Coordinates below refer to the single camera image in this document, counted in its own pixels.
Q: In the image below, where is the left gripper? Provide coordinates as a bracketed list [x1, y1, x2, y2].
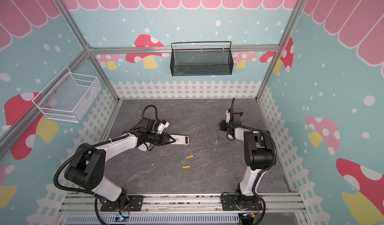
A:
[147, 131, 176, 146]

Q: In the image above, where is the white remote control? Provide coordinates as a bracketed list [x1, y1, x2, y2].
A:
[138, 144, 149, 152]
[171, 135, 190, 145]

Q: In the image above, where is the clear handle screwdriver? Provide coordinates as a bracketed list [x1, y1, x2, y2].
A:
[213, 132, 220, 151]

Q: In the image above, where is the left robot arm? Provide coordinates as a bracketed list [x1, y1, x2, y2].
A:
[65, 118, 186, 204]

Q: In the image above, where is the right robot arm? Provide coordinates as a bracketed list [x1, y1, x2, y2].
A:
[220, 109, 277, 210]

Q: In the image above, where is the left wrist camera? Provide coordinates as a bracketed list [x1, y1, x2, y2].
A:
[156, 120, 169, 134]

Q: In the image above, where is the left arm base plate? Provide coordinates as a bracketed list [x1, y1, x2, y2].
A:
[101, 195, 144, 212]

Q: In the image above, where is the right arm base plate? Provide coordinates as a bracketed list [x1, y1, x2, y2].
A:
[220, 193, 264, 211]

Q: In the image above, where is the black wire mesh basket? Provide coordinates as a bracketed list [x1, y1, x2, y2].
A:
[170, 41, 234, 77]

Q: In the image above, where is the aluminium mounting rail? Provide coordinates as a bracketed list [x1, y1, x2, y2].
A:
[58, 193, 307, 215]

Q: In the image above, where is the white wire mesh basket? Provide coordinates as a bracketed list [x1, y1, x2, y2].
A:
[32, 67, 102, 123]

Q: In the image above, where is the white vented cable duct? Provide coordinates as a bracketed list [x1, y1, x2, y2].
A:
[64, 214, 241, 225]

